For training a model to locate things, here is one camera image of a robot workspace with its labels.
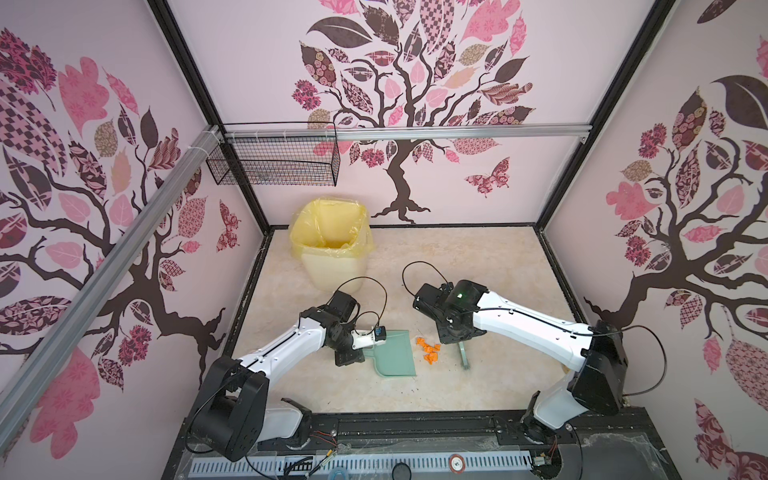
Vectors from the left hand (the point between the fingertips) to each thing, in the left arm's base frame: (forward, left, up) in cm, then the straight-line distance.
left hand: (355, 354), depth 84 cm
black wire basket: (+54, +27, +31) cm, 68 cm away
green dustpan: (0, -11, -2) cm, 11 cm away
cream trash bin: (+23, +8, +7) cm, 25 cm away
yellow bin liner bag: (+37, +10, +15) cm, 41 cm away
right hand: (+3, -27, +10) cm, 29 cm away
